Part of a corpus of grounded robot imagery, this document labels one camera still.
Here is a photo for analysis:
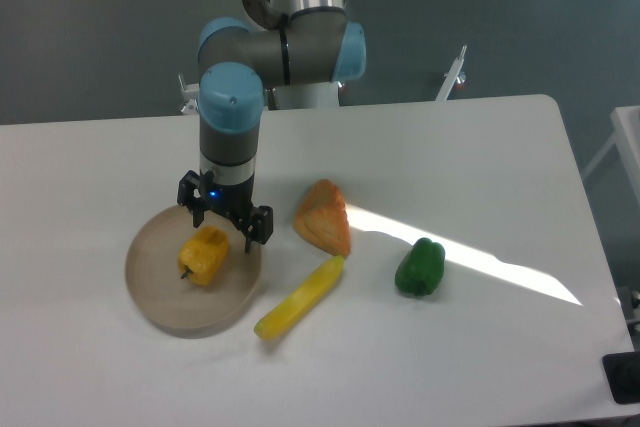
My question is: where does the yellow toy corn cob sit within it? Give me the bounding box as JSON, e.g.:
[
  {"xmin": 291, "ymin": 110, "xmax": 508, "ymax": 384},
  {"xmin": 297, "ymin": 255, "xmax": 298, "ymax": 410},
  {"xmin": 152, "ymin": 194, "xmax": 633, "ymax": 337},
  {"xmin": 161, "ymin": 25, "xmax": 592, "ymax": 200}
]
[{"xmin": 254, "ymin": 255, "xmax": 345, "ymax": 341}]

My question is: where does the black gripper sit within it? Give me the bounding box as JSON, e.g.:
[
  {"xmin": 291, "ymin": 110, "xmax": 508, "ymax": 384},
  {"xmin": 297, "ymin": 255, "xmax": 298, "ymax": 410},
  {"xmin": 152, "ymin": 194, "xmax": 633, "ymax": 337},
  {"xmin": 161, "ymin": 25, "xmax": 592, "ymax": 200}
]
[{"xmin": 177, "ymin": 170, "xmax": 274, "ymax": 253}]

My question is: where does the black box at table edge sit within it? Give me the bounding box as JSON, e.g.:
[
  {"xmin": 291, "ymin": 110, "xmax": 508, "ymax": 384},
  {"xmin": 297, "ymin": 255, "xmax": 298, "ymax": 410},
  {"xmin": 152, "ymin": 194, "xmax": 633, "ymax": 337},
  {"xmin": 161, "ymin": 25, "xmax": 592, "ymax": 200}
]
[{"xmin": 602, "ymin": 351, "xmax": 639, "ymax": 405}]

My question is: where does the round beige plate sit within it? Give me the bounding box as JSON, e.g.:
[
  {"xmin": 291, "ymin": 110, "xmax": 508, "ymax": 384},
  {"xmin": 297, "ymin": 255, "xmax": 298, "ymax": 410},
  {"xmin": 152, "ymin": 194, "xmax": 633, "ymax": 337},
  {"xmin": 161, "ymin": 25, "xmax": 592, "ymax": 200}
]
[{"xmin": 125, "ymin": 207, "xmax": 262, "ymax": 337}]

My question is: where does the green toy bell pepper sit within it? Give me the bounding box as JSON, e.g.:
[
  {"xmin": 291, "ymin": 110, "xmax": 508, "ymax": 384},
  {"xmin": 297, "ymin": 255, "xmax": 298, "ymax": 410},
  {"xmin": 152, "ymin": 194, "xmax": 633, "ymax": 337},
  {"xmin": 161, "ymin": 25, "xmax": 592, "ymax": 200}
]
[{"xmin": 394, "ymin": 237, "xmax": 446, "ymax": 297}]

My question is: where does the white pedestal leg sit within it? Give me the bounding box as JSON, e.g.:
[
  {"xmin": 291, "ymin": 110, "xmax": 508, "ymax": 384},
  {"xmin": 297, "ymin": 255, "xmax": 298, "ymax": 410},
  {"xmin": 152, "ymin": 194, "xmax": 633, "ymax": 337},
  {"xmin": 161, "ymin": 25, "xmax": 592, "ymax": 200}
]
[{"xmin": 435, "ymin": 44, "xmax": 467, "ymax": 102}]

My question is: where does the yellow toy bell pepper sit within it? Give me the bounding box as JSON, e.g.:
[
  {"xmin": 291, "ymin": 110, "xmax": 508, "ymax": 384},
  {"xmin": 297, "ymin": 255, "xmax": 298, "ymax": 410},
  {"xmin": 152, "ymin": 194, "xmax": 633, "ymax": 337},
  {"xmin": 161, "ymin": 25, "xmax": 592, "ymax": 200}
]
[{"xmin": 177, "ymin": 226, "xmax": 230, "ymax": 287}]

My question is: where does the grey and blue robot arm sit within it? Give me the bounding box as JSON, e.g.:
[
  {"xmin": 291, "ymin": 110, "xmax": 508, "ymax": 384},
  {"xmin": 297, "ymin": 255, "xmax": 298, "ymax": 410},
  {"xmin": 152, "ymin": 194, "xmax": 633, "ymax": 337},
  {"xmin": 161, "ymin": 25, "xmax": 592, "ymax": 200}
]
[{"xmin": 177, "ymin": 0, "xmax": 366, "ymax": 251}]

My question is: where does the white side table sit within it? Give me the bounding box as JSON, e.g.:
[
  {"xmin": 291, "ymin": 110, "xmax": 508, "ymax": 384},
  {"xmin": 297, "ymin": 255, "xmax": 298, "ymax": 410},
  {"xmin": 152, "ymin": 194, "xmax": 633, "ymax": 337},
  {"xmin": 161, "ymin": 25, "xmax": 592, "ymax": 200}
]
[{"xmin": 582, "ymin": 105, "xmax": 640, "ymax": 353}]

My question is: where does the orange toy bread slice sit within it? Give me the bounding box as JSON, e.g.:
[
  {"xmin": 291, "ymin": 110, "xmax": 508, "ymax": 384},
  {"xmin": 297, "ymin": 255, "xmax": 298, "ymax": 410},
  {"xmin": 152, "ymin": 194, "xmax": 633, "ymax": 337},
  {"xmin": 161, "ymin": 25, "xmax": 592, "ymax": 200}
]
[{"xmin": 293, "ymin": 179, "xmax": 351, "ymax": 257}]

